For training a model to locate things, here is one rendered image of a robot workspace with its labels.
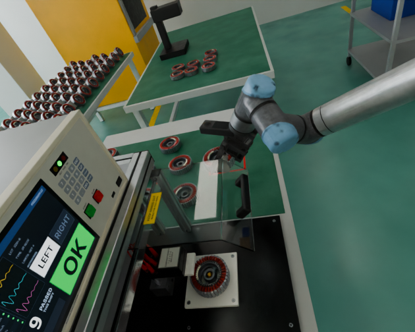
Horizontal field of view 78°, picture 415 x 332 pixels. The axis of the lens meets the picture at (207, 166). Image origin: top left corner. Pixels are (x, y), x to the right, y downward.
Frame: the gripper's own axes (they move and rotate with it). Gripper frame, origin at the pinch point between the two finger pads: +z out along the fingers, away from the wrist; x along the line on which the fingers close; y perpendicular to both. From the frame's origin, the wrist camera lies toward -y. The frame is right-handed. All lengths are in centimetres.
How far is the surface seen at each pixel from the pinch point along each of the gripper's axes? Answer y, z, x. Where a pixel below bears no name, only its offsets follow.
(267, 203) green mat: 22.6, 5.9, -2.1
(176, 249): 3.3, -2.0, -34.8
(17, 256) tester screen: -13, -32, -55
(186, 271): 8.4, -0.5, -37.8
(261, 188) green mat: 18.8, 8.1, 4.5
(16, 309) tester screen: -9, -29, -60
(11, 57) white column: -314, 178, 123
